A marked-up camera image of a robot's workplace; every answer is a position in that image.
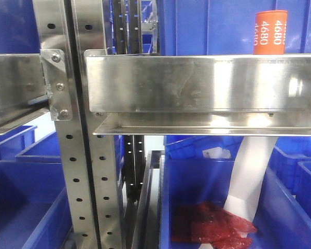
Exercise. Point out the large blue bin upper shelf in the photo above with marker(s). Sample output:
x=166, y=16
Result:
x=226, y=27

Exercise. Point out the orange cylindrical capacitor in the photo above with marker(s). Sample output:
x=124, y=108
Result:
x=270, y=32

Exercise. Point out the red plastic bag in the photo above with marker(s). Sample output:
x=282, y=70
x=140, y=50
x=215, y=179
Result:
x=208, y=223

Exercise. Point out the blue bin lower right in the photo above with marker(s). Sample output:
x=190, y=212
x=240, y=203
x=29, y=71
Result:
x=287, y=153

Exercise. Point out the blue bin lower left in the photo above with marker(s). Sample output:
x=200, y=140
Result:
x=34, y=209

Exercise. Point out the blue bin with red bags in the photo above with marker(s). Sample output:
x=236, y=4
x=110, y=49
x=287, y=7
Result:
x=280, y=220

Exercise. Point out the steel shelf front rail right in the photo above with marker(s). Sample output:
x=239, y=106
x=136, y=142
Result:
x=241, y=94

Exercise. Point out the steel shelf rail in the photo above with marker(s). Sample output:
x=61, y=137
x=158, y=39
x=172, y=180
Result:
x=22, y=90
x=241, y=94

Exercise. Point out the perforated steel upright post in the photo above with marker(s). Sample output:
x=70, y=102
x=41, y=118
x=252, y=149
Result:
x=66, y=30

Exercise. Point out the steel shelf rail left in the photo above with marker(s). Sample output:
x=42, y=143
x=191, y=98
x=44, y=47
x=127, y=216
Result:
x=22, y=90

